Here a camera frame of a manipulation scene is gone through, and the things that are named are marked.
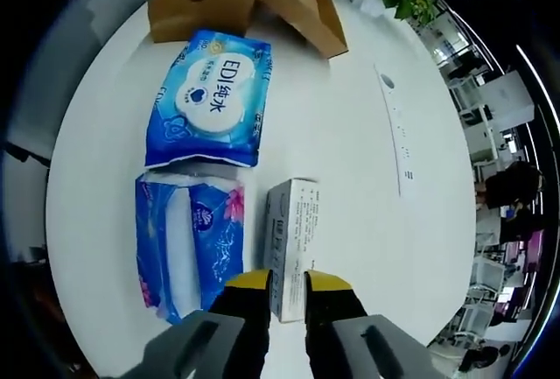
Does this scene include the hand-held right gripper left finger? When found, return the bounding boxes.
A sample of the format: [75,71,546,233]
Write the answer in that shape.
[142,268,273,379]

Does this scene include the brown cardboard shoe box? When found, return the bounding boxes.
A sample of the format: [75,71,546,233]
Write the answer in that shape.
[147,0,350,60]

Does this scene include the blue flowered tissue pack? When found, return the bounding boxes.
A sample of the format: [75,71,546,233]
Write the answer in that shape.
[134,172,246,326]

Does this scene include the white printed carton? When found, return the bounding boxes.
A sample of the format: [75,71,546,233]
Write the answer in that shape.
[265,178,323,324]

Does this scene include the blue wet wipes soft item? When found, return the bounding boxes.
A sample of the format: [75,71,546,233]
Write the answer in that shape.
[143,28,272,169]

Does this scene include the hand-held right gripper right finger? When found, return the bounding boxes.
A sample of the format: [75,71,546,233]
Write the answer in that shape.
[304,270,438,379]

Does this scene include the purple wall screen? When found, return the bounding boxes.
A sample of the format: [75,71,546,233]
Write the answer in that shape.
[527,228,546,275]

